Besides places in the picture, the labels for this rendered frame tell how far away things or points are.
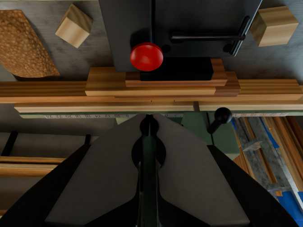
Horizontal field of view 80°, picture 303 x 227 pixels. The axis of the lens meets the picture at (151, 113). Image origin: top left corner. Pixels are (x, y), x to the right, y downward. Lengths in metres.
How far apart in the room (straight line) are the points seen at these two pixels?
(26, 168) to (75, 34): 2.19
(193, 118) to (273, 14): 0.17
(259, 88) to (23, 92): 0.45
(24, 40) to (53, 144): 2.64
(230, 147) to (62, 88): 0.31
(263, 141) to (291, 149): 0.56
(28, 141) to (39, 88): 2.68
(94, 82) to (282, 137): 1.62
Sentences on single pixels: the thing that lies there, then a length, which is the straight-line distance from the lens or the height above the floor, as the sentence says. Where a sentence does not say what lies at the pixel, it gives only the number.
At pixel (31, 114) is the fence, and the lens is 0.44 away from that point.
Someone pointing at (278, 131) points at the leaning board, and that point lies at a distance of 1.79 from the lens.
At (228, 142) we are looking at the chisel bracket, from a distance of 0.27.
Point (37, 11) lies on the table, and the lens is 0.32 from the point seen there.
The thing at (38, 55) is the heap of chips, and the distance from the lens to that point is 0.36.
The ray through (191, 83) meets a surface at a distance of 0.31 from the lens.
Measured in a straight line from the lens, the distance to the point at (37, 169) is 2.37.
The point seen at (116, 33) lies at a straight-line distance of 0.17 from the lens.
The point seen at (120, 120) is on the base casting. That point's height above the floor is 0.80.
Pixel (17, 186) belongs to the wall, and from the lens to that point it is 2.90.
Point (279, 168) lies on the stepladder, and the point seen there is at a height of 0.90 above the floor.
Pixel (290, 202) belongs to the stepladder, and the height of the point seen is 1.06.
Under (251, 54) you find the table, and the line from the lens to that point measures 0.37.
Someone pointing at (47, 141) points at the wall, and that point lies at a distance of 2.99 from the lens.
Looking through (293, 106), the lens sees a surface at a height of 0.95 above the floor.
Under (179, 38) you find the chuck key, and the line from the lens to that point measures 0.18.
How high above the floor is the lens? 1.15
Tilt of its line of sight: 32 degrees down
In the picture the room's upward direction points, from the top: 179 degrees clockwise
